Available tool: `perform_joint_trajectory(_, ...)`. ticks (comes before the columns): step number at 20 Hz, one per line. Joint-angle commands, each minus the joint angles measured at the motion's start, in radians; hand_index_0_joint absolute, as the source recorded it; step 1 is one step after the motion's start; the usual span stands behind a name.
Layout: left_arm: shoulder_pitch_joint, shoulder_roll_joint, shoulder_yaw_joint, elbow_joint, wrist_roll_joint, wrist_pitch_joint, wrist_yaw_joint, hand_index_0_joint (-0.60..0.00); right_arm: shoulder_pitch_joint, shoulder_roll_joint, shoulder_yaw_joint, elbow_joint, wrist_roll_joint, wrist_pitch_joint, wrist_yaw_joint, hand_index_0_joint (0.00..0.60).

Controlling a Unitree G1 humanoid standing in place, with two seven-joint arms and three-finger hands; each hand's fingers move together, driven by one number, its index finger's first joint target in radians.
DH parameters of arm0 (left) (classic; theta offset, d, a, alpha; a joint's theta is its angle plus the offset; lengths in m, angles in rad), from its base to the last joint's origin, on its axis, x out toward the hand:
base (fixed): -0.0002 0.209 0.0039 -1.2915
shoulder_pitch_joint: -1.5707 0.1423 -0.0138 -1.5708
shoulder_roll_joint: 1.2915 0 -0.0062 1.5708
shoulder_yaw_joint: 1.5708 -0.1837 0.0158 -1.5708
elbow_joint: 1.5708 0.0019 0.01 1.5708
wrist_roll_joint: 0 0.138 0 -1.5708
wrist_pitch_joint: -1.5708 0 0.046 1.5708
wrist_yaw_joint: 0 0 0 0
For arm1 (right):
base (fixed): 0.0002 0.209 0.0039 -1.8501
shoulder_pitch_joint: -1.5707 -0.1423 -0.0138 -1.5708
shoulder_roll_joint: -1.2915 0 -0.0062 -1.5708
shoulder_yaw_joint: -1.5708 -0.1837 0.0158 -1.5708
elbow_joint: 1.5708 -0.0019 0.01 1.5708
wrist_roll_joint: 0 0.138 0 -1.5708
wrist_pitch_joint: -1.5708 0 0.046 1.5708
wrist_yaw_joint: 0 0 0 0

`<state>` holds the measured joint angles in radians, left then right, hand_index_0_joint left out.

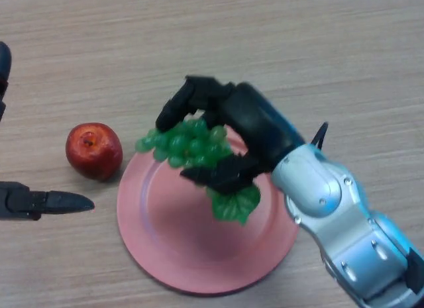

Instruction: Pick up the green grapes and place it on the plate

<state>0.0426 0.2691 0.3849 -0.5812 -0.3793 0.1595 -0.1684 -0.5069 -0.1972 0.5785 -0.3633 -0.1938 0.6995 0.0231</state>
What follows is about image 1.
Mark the red apple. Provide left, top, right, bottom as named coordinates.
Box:
left=65, top=122, right=124, bottom=181

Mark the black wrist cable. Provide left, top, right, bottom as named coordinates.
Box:
left=309, top=121, right=329, bottom=148

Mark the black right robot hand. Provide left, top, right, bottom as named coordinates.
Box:
left=155, top=75, right=306, bottom=195

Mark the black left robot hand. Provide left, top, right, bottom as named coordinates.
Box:
left=0, top=41, right=95, bottom=221

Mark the green grape bunch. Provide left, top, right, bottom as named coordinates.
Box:
left=134, top=117, right=262, bottom=226

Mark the pink round plate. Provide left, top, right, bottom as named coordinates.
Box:
left=116, top=132, right=301, bottom=296

